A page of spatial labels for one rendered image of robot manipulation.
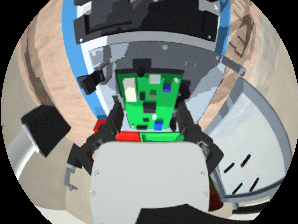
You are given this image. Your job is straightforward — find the green bin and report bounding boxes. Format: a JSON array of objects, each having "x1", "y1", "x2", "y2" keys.
[{"x1": 140, "y1": 131, "x2": 184, "y2": 142}]

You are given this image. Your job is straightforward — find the red bin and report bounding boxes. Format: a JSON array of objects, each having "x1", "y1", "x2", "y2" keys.
[{"x1": 93, "y1": 119, "x2": 141, "y2": 142}]

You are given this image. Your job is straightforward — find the green circuit board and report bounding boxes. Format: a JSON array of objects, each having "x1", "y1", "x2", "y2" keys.
[{"x1": 117, "y1": 73, "x2": 182, "y2": 131}]

